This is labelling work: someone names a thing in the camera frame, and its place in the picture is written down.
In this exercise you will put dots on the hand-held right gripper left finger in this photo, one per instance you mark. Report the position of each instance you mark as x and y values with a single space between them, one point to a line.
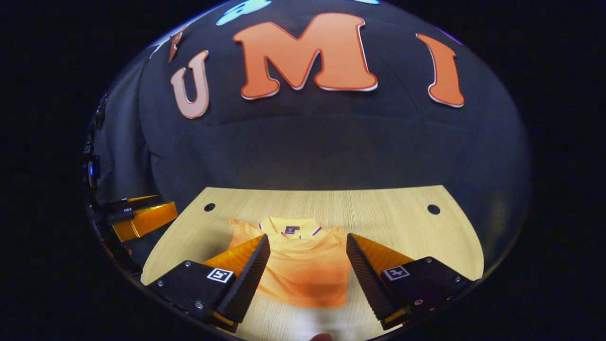
248 279

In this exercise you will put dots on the orange T-shirt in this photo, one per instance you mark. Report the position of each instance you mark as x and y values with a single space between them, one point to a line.
303 274

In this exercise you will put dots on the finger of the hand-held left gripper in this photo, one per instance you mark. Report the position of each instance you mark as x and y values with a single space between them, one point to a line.
137 204
147 222

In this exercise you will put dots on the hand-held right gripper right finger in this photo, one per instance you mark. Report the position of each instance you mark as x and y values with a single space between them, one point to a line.
364 277

